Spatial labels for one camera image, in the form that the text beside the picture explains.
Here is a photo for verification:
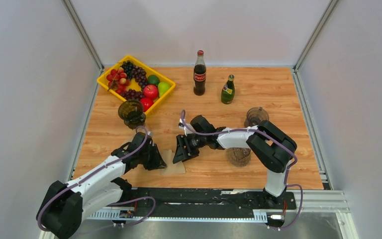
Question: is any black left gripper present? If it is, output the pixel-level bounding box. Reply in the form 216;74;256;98
139;143;167;171

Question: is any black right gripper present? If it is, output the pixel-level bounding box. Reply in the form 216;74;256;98
173;133;206;164

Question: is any brown paper coffee filter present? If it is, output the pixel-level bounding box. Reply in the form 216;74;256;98
160;150;186;176

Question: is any amber coffee dripper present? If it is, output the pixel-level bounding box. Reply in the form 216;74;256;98
118;100;146;129

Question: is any grey coffee dripper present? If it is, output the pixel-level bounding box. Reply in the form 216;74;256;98
244;107;269;127

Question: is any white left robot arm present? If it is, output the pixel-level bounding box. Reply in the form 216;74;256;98
36;132;167;239

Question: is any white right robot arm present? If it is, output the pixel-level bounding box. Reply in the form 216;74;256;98
173;115;297;208

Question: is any glass carafe right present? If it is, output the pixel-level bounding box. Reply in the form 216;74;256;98
226;147;251;167

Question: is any red apple lower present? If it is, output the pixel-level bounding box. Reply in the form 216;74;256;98
140;97;154;112

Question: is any red apple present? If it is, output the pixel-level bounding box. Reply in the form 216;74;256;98
140;97;154;112
142;84;159;100

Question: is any green pear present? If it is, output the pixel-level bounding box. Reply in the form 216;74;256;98
158;82;171;98

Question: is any red apple upper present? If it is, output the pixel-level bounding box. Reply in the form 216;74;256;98
142;84;159;100

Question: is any dark grape bunch lower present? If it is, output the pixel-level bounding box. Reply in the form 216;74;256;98
120;89;145;101

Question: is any dark grape bunch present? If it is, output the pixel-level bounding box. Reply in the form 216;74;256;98
121;61;148;90
120;89;145;101

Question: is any green glass bottle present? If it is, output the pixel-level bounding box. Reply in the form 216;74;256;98
221;75;235;104

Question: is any green lime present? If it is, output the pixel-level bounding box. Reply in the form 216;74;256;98
147;75;160;87

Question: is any cola glass bottle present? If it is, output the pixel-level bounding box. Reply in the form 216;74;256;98
193;50;206;96

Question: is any dark grape bunch upper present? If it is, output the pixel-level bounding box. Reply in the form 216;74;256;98
121;61;148;90

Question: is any yellow plastic fruit tray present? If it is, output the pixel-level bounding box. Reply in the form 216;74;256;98
97;55;176;116

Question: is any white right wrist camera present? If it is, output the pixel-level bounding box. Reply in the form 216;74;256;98
178;119;194;135

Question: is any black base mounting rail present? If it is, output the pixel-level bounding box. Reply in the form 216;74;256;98
119;187;298;219

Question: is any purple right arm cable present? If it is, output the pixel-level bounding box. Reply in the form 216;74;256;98
180;109;304;231

